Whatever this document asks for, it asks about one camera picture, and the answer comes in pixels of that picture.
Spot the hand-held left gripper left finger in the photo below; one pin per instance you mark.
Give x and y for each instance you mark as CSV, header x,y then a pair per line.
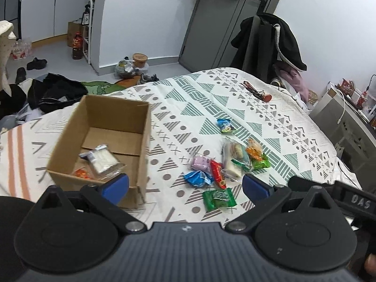
x,y
116,187

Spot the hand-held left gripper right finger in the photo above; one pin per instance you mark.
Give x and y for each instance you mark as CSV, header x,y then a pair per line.
x,y
254,187

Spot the white bread packet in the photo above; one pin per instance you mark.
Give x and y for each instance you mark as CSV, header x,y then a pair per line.
x,y
102,160

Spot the clear orange-label snack packet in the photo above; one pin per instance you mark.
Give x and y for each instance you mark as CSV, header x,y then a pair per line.
x,y
253,148

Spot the person's right hand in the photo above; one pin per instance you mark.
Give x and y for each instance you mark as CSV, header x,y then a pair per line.
x,y
371,265

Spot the bright green snack packet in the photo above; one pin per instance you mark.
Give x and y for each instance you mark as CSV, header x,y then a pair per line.
x,y
262,163

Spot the clear sandwich packet green ribbon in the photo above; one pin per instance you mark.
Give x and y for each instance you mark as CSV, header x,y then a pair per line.
x,y
233,158

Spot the dark green snack packet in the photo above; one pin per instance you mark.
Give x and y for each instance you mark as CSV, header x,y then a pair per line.
x,y
219,199

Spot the small orange snack packet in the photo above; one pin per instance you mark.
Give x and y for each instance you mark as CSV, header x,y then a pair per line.
x,y
82,174

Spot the red snack packet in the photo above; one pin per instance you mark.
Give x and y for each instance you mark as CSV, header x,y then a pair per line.
x,y
218,176

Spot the purple snack packet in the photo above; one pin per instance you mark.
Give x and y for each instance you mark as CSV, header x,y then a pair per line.
x,y
199,163

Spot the blue and green snack packet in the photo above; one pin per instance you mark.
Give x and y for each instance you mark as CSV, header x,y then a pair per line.
x,y
225,124

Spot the grey side cabinet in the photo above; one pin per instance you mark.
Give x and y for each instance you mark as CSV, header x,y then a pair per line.
x,y
343,129

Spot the green dinosaur mat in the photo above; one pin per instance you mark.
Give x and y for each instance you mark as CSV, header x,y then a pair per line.
x,y
100,87

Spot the printed triangle-pattern blanket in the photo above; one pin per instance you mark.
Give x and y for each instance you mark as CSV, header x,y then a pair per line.
x,y
191,100

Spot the pair of grey sneakers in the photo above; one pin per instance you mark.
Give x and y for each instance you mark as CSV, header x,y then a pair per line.
x,y
147,78

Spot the black clothes pile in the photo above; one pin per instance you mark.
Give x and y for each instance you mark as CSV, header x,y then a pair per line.
x,y
55,91

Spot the red items on cabinet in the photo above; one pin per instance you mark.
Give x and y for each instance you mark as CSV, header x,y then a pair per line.
x,y
348,85

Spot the pink clothing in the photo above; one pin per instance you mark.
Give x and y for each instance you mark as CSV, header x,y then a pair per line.
x,y
293,79

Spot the plastic bag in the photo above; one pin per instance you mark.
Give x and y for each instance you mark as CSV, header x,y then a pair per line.
x,y
124,67

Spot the brown paper cup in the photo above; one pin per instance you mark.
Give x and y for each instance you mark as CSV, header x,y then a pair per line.
x,y
139,60

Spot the dark and grey clothes heap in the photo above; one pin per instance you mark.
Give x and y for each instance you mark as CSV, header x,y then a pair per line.
x,y
14,105

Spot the dark chair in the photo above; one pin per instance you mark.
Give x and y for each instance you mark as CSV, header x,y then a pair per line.
x,y
263,47

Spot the black jacket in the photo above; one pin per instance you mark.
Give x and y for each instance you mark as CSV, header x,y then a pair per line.
x,y
290,50

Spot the brown drink bottle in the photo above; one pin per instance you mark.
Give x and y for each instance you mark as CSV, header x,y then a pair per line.
x,y
77,47

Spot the black shoe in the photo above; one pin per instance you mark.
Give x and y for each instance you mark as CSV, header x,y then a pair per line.
x,y
36,63
20,75

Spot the white rack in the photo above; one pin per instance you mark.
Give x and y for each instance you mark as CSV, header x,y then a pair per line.
x,y
88,35

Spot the small floor cardboard box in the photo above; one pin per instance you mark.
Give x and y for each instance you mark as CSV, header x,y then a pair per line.
x,y
72,32

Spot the pack of pink-label bottles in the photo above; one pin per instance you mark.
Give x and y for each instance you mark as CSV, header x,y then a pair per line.
x,y
20,50

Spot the grey door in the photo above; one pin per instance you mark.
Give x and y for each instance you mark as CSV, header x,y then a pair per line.
x,y
217,20

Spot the black bottle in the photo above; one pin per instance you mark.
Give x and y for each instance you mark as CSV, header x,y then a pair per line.
x,y
86,16

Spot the white cloth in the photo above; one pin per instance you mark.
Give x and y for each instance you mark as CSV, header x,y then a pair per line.
x,y
6,53

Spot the white cabinet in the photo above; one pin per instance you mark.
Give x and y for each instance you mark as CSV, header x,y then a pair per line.
x,y
53,11

